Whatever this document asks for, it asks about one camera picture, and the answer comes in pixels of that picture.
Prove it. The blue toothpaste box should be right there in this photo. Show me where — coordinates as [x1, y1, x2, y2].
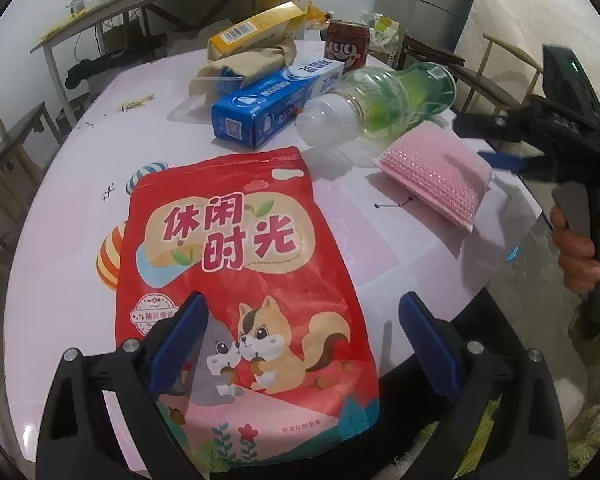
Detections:
[211, 58, 346, 150]

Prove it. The wooden chair by fridge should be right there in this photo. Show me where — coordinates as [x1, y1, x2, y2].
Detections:
[451, 34, 543, 115]

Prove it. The dark wooden stool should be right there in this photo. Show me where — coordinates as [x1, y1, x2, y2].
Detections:
[396, 34, 465, 70]

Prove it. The pink scrub sponge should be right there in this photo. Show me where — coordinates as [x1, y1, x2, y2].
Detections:
[377, 122, 492, 232]

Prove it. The right hand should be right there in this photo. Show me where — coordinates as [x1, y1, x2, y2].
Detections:
[550, 205, 600, 296]

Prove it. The yellow white medicine box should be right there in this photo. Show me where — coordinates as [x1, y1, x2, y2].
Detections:
[207, 1, 306, 61]

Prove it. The wooden chair dark seat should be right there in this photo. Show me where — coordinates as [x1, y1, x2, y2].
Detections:
[0, 102, 64, 256]

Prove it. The clear green plastic bottle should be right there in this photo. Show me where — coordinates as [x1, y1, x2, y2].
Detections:
[296, 62, 456, 148]

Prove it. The red drink can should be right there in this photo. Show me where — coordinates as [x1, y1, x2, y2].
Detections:
[324, 20, 370, 73]

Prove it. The white mattress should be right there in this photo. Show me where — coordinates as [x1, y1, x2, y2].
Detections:
[456, 0, 600, 100]

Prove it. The red snack bag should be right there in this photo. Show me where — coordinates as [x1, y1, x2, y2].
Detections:
[114, 148, 379, 474]

